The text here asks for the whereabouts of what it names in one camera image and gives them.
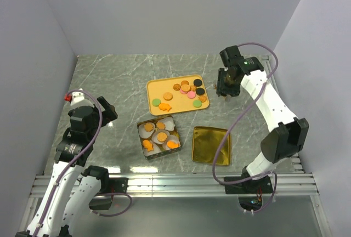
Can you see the white paper cup centre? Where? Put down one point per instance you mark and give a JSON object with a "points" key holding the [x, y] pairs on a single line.
{"points": [[154, 136]]}

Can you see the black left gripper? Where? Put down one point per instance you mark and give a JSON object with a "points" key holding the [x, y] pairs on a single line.
{"points": [[108, 113]]}

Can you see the black sandwich cookie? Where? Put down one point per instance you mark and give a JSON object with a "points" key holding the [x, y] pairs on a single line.
{"points": [[200, 91], [197, 82]]}

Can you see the green sandwich cookie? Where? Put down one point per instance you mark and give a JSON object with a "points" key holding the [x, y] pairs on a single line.
{"points": [[197, 103], [156, 102]]}

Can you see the red emergency button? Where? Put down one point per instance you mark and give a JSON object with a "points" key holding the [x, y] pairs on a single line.
{"points": [[68, 97]]}

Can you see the white paper cup front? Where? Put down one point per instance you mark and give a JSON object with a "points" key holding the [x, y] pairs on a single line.
{"points": [[155, 151]]}

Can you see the gold tin lid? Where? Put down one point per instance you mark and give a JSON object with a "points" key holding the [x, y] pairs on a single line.
{"points": [[205, 143]]}

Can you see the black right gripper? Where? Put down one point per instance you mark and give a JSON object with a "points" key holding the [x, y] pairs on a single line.
{"points": [[221, 88]]}

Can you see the swirl butter cookie top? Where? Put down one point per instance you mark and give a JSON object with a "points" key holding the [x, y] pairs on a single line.
{"points": [[176, 87]]}

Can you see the white paper cup right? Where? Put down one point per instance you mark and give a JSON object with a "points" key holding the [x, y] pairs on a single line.
{"points": [[173, 138]]}

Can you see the white paper cup back-right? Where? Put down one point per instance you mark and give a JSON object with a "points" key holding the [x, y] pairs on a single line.
{"points": [[169, 123]]}

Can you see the green christmas cookie tin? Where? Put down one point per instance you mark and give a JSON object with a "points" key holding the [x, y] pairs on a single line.
{"points": [[163, 151]]}

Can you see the aluminium mounting rail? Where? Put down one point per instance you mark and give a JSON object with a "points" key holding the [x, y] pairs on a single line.
{"points": [[179, 185]]}

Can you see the black sandwich cookie upper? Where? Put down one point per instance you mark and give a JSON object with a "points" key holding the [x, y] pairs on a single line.
{"points": [[197, 82]]}

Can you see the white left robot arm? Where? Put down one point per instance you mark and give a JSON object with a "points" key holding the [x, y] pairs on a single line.
{"points": [[72, 185]]}

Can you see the black sandwich cookie lower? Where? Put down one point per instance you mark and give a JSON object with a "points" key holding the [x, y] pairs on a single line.
{"points": [[200, 91]]}

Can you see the pink sandwich cookie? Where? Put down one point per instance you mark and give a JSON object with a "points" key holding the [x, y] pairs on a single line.
{"points": [[182, 92], [191, 94]]}

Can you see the swirl butter cookie right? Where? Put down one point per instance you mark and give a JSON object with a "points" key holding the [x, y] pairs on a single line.
{"points": [[202, 98]]}

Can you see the green sandwich cookie left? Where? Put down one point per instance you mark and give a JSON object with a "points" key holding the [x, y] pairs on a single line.
{"points": [[156, 102]]}

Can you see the orange leaf cookie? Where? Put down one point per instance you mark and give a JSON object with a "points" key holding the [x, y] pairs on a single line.
{"points": [[160, 125]]}

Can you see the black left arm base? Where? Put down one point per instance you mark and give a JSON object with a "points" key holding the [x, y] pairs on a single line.
{"points": [[117, 185]]}

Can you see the green sandwich cookie right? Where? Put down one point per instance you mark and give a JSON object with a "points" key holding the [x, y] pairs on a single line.
{"points": [[197, 103]]}

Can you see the yellow plastic tray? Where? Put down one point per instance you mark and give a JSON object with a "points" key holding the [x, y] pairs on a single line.
{"points": [[180, 102]]}

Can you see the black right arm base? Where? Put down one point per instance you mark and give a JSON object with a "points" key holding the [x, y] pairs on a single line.
{"points": [[259, 186]]}

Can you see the white paper cup back-left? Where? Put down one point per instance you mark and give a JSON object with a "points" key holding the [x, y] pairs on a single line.
{"points": [[143, 133]]}

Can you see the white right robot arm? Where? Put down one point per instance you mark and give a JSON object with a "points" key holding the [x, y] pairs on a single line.
{"points": [[287, 132]]}

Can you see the round biscuit cookie top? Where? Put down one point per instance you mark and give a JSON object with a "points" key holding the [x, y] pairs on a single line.
{"points": [[185, 88]]}

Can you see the swirl butter cookie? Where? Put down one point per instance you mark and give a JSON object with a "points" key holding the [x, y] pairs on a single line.
{"points": [[176, 87], [202, 98]]}

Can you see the round biscuit cookie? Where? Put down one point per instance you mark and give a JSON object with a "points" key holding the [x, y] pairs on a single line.
{"points": [[167, 96], [162, 136], [185, 88]]}

